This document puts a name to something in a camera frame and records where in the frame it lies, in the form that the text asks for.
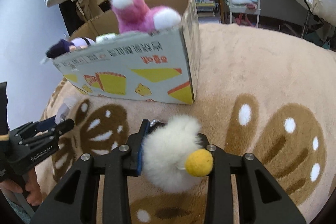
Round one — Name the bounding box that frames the white-haired plush doll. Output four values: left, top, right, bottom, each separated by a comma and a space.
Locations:
46, 37, 96, 59

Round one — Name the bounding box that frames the white fluffy chick keychain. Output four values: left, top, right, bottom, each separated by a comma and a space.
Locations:
142, 115, 214, 193

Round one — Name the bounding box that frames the pink white plush bunny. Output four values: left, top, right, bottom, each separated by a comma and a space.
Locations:
110, 0, 182, 34

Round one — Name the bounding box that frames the small lavender plush keychain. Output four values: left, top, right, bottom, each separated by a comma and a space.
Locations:
55, 97, 77, 124

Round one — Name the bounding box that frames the person's left hand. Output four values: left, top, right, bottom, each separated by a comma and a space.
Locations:
0, 168, 43, 207

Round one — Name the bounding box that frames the beige patterned blanket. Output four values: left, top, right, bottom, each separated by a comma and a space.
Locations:
37, 23, 335, 222

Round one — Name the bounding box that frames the cardboard box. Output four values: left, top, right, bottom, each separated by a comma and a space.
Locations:
53, 0, 201, 105

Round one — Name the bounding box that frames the beige coat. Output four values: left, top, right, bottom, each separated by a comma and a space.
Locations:
76, 0, 110, 22

